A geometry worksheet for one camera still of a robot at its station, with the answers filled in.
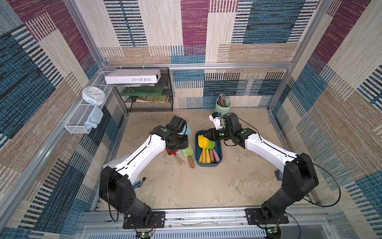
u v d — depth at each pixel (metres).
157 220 0.73
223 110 1.05
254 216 0.73
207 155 0.91
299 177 0.45
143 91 0.99
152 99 1.01
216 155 0.92
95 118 0.68
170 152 0.94
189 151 0.96
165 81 1.02
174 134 0.61
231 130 0.66
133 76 0.79
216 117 0.76
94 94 0.75
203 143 0.97
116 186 0.41
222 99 1.04
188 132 0.67
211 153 0.92
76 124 0.69
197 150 0.96
